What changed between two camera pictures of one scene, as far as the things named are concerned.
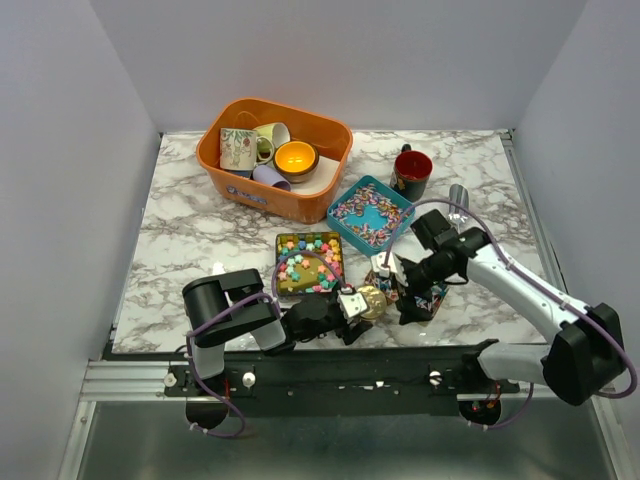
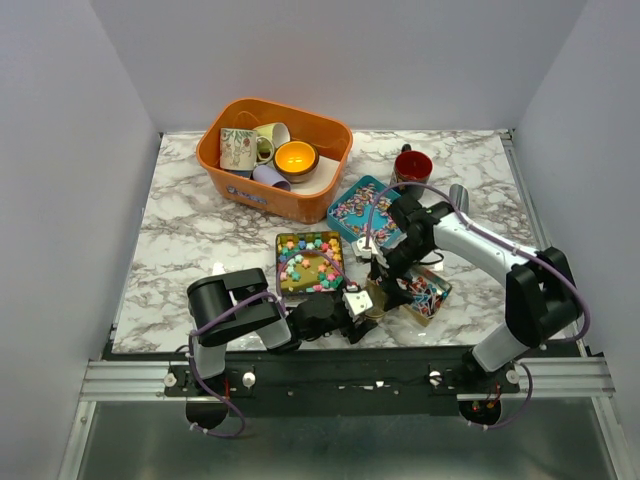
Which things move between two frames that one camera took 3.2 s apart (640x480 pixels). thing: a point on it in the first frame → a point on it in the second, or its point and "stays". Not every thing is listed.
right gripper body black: x=420 y=277 → x=400 y=259
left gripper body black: x=347 y=334 stays
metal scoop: x=458 y=194 stays
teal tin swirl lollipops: x=366 y=216 stays
